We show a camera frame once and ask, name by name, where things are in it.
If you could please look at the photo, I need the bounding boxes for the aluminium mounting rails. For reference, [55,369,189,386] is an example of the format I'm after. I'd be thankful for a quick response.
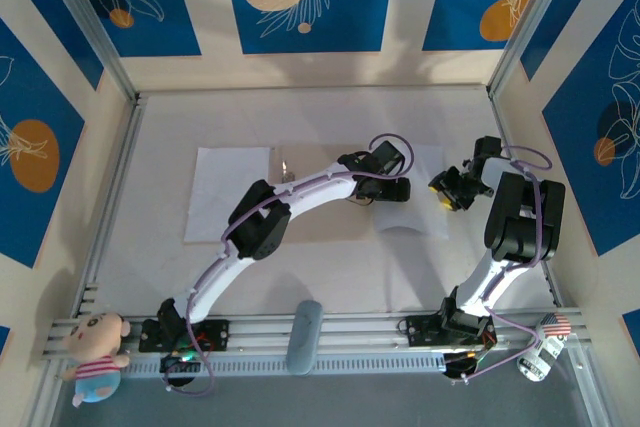
[39,310,585,363]

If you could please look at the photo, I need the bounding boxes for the black electronics board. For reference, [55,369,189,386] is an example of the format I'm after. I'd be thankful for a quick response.
[442,346,494,379]
[159,351,201,377]

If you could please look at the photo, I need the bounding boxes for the white toy with flag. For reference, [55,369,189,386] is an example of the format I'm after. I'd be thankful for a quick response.
[516,312,572,384]

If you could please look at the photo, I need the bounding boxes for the plush doll striped shirt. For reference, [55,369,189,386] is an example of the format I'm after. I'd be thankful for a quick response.
[60,310,132,409]

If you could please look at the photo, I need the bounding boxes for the aluminium table side rail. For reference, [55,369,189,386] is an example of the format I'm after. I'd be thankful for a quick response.
[488,89,566,308]
[37,94,147,363]

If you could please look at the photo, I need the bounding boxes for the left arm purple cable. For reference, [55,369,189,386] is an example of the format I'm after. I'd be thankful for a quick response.
[163,133,418,396]

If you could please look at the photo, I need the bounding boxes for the aluminium corner post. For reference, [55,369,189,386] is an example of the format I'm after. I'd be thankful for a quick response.
[35,0,142,107]
[487,0,576,98]

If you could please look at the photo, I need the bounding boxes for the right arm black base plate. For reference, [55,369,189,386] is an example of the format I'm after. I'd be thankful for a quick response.
[405,315,497,349]

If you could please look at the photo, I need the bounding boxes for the grey slotted cable duct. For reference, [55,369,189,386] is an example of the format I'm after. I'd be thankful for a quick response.
[118,351,447,379]

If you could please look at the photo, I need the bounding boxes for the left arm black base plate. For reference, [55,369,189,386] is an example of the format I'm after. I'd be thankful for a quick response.
[138,319,231,354]

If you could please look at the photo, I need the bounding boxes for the aluminium frame bar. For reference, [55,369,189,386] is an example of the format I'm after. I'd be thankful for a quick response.
[564,341,617,427]
[24,361,81,427]

